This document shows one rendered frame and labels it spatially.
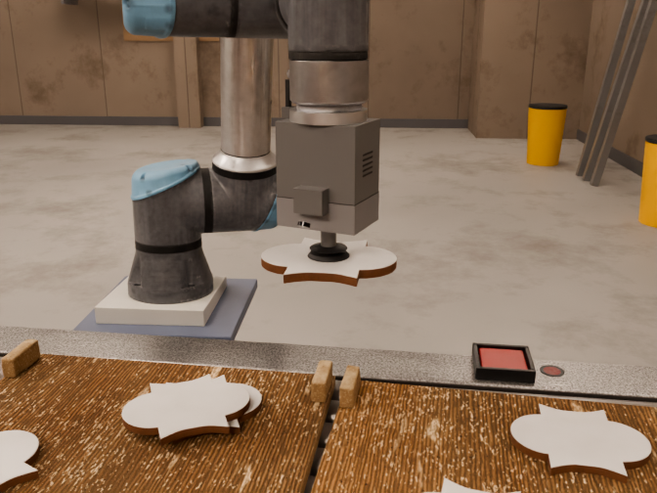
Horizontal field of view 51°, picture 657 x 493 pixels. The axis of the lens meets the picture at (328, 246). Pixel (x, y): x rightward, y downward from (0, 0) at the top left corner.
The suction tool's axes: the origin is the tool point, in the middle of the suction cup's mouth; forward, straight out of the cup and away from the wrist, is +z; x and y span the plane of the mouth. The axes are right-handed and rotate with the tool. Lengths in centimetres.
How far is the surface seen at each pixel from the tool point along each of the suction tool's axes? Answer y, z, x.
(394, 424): 6.9, 18.1, 2.4
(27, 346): -40.3, 15.4, -4.8
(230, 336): -29.8, 24.7, 25.4
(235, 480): -3.6, 18.2, -13.5
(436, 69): -242, 34, 846
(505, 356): 14.4, 18.8, 25.4
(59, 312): -225, 111, 166
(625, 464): 30.3, 17.5, 4.5
